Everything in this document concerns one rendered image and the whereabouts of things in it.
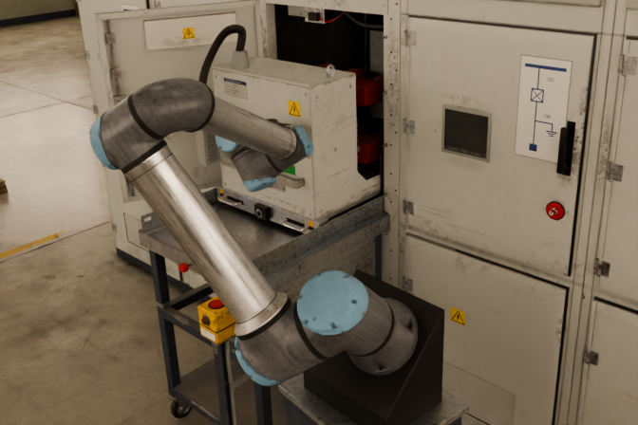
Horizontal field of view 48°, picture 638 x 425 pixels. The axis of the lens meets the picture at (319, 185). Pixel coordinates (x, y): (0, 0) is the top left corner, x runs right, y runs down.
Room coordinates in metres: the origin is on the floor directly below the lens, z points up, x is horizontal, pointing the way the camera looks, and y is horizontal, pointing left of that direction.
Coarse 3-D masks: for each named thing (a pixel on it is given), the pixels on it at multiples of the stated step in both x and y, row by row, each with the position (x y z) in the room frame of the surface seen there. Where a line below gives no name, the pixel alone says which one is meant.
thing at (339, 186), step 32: (224, 64) 2.60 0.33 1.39; (256, 64) 2.58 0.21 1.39; (288, 64) 2.56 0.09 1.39; (320, 96) 2.25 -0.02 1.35; (352, 96) 2.37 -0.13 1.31; (320, 128) 2.25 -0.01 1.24; (352, 128) 2.36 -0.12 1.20; (320, 160) 2.24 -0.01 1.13; (352, 160) 2.36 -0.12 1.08; (320, 192) 2.24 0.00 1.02; (352, 192) 2.36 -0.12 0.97
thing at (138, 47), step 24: (96, 24) 2.64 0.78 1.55; (120, 24) 2.69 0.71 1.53; (144, 24) 2.70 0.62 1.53; (168, 24) 2.73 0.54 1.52; (192, 24) 2.76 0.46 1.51; (216, 24) 2.79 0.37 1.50; (240, 24) 2.86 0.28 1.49; (120, 48) 2.69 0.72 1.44; (144, 48) 2.72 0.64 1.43; (168, 48) 2.75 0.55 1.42; (192, 48) 2.78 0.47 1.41; (120, 72) 2.66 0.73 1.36; (144, 72) 2.72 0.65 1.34; (168, 72) 2.75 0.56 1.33; (192, 72) 2.78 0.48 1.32; (120, 96) 2.66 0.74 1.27; (168, 144) 2.74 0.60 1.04; (192, 144) 2.77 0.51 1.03; (192, 168) 2.77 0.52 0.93; (216, 168) 2.80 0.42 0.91
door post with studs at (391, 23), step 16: (384, 16) 2.44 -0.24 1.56; (384, 32) 2.44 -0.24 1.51; (384, 48) 2.44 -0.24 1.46; (384, 64) 2.44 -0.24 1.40; (384, 80) 2.44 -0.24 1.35; (384, 96) 2.44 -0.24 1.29; (384, 112) 2.44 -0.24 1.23; (384, 128) 2.44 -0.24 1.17; (384, 144) 2.42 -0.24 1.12; (384, 160) 2.44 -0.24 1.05; (384, 176) 2.44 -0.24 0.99; (384, 192) 2.44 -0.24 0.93
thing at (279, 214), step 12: (216, 192) 2.57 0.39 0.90; (228, 192) 2.52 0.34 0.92; (240, 204) 2.47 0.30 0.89; (252, 204) 2.43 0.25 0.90; (264, 204) 2.38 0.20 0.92; (276, 216) 2.34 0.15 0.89; (288, 216) 2.29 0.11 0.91; (300, 216) 2.25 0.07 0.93; (300, 228) 2.25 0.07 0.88; (312, 228) 2.21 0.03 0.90
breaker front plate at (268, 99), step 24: (216, 72) 2.54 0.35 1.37; (216, 96) 2.55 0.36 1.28; (264, 96) 2.37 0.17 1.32; (288, 96) 2.29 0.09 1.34; (288, 120) 2.29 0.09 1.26; (312, 168) 2.22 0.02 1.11; (240, 192) 2.49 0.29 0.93; (264, 192) 2.39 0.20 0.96; (288, 192) 2.31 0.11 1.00; (312, 192) 2.22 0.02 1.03; (312, 216) 2.23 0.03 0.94
